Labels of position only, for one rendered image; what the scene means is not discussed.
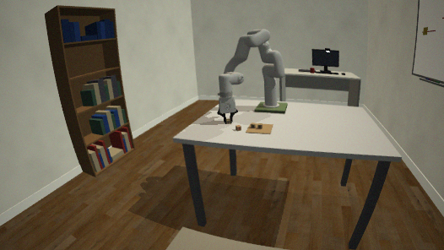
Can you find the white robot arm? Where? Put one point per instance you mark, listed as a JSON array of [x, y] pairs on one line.
[[254, 38]]

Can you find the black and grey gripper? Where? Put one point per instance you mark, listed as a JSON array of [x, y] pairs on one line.
[[227, 105]]

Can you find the tan mat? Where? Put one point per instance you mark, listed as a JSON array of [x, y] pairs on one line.
[[267, 128]]

